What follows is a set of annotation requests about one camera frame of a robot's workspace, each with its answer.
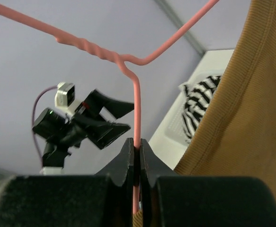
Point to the pink hanger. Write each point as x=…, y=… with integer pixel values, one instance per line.
x=63, y=37

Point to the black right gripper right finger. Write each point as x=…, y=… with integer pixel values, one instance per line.
x=152, y=166

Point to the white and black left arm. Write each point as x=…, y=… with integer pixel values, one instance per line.
x=82, y=120

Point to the white plastic basket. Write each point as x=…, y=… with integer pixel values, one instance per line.
x=173, y=135

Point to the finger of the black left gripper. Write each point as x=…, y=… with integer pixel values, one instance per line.
x=102, y=134
x=96, y=101

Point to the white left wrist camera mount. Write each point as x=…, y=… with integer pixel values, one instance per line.
x=65, y=100

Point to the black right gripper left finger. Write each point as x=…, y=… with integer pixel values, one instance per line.
x=121, y=168

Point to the black white striped tank top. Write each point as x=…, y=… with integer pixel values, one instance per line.
x=197, y=100

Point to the mustard brown tank top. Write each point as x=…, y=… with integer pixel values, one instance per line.
x=227, y=175

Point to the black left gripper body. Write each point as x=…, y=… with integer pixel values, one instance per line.
x=56, y=129

